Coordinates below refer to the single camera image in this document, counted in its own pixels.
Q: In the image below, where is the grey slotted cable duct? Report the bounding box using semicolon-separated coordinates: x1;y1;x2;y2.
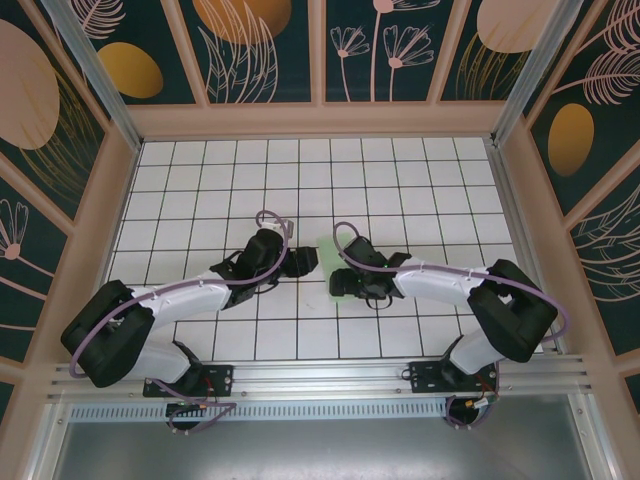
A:
69;397;451;422

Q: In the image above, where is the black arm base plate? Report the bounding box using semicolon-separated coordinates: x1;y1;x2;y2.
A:
143;364;235;399
409;359;499;394

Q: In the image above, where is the aluminium mounting rail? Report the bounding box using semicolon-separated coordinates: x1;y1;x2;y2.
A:
47;353;596;401

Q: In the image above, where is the light green paper sheet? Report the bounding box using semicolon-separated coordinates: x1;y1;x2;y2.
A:
317;233;369;305

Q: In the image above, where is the grey sheet metal panel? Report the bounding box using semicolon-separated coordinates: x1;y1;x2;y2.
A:
47;399;601;480

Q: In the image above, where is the aluminium corner post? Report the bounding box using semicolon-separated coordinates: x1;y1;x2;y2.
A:
492;0;569;146
42;0;144;151

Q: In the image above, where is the aluminium table edge rail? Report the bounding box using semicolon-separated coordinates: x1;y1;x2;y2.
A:
485;135;569;354

